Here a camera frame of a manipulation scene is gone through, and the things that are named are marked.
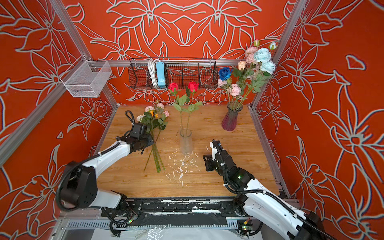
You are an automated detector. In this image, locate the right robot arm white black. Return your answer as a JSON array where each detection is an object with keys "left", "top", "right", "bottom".
[{"left": 203, "top": 140, "right": 334, "bottom": 240}]

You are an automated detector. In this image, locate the clear glass cylinder vase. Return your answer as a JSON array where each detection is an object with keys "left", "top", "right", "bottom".
[{"left": 180, "top": 129, "right": 194, "bottom": 155}]

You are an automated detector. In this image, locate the red rose stem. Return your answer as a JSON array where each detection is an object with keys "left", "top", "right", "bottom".
[
  {"left": 183, "top": 81, "right": 203, "bottom": 137},
  {"left": 168, "top": 83, "right": 189, "bottom": 137}
]

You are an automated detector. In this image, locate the black wire wall basket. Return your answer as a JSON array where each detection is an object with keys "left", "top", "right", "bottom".
[{"left": 128, "top": 58, "right": 219, "bottom": 90}]

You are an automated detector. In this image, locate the white cable bundle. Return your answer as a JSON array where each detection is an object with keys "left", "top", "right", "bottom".
[{"left": 146, "top": 59, "right": 160, "bottom": 88}]

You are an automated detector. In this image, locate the dark blue rose stem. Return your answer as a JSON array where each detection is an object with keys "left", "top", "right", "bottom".
[{"left": 217, "top": 66, "right": 238, "bottom": 110}]

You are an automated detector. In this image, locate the green flower stem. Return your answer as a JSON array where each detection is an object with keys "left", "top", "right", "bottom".
[{"left": 240, "top": 40, "right": 261, "bottom": 104}]

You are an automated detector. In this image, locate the light blue box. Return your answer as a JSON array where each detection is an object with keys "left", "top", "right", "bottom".
[{"left": 156, "top": 62, "right": 166, "bottom": 88}]

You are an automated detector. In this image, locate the pink peony flower stem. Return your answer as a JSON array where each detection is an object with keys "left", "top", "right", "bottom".
[{"left": 218, "top": 78, "right": 242, "bottom": 111}]

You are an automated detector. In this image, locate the light blue peony stem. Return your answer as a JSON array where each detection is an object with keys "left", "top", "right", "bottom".
[{"left": 240, "top": 42, "right": 277, "bottom": 105}]

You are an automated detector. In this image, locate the white mesh wall basket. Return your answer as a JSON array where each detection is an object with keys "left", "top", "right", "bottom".
[{"left": 60, "top": 60, "right": 112, "bottom": 98}]

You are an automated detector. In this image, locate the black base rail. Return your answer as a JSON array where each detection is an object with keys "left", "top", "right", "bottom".
[{"left": 101, "top": 197, "right": 252, "bottom": 229}]

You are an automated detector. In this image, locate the bunch of artificial flowers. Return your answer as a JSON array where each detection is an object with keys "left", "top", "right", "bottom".
[{"left": 136, "top": 102, "right": 169, "bottom": 173}]

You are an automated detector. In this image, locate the purple glass fluted vase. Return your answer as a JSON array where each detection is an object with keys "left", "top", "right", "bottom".
[{"left": 221, "top": 103, "right": 243, "bottom": 132}]

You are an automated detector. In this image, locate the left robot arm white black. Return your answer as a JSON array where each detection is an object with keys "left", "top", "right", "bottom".
[{"left": 56, "top": 111, "right": 154, "bottom": 212}]

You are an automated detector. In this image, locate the cream rose flower stem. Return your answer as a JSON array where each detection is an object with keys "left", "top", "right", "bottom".
[{"left": 233, "top": 61, "right": 247, "bottom": 90}]

